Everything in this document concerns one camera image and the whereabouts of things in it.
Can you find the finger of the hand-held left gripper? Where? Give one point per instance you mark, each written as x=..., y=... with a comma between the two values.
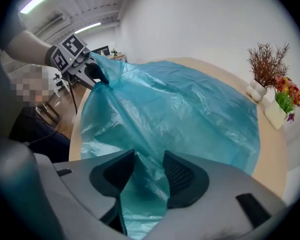
x=97, y=72
x=87, y=80

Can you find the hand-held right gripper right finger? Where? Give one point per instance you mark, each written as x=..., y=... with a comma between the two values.
x=215, y=209

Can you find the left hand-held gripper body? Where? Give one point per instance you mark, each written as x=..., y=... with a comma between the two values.
x=70, y=51

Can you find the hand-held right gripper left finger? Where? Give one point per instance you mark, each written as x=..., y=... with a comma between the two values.
x=90, y=184

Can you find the teal plastic bag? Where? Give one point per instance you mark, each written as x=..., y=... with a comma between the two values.
x=177, y=104

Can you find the person's left forearm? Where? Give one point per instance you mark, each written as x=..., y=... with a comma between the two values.
x=27, y=49

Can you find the black computer monitor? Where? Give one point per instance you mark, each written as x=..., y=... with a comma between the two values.
x=101, y=51

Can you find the small green desk plant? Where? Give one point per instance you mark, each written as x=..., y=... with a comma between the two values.
x=114, y=52

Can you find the ceiling air conditioner unit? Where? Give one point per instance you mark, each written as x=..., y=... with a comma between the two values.
x=52, y=24

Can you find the person's head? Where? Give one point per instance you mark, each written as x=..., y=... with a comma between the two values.
x=31, y=86

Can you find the person's black shirt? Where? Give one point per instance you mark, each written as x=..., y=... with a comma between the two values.
x=40, y=134

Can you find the colourful flowers in cream pot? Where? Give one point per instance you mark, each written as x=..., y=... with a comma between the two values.
x=287, y=91

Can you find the brown dried plant white vase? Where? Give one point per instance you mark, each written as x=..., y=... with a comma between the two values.
x=266, y=66

